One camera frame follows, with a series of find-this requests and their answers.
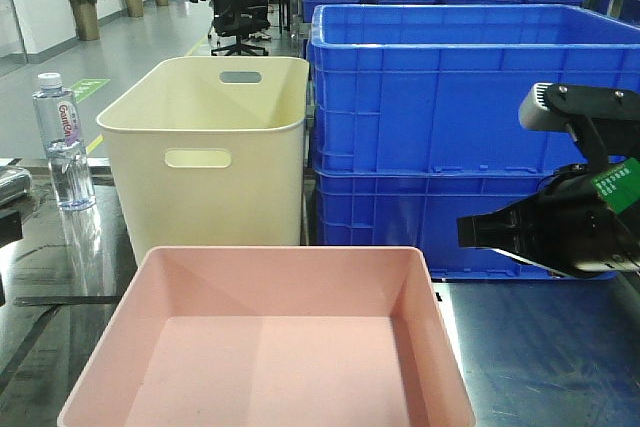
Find black office chair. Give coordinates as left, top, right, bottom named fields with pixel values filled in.
left=190, top=0, right=270, bottom=56

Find green circuit board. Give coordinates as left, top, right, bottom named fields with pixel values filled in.
left=591, top=158, right=639, bottom=214

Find cream plastic basket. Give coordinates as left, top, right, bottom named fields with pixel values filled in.
left=96, top=56, right=309, bottom=260

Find large blue crate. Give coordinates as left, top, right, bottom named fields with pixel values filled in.
left=308, top=4, right=639, bottom=174
left=313, top=166, right=619, bottom=282

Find clear water bottle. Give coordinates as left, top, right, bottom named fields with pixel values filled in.
left=32, top=72, right=96, bottom=211

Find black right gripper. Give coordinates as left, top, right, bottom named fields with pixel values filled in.
left=456, top=173, right=639, bottom=277

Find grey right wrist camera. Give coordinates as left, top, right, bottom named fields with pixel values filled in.
left=518, top=82, right=639, bottom=132

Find large blue crate bottom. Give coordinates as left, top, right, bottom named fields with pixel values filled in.
left=313, top=166, right=619, bottom=282

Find pink plastic bin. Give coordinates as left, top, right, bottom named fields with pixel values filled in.
left=57, top=247, right=476, bottom=426

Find large blue crate top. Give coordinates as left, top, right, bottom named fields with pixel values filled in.
left=308, top=4, right=639, bottom=174

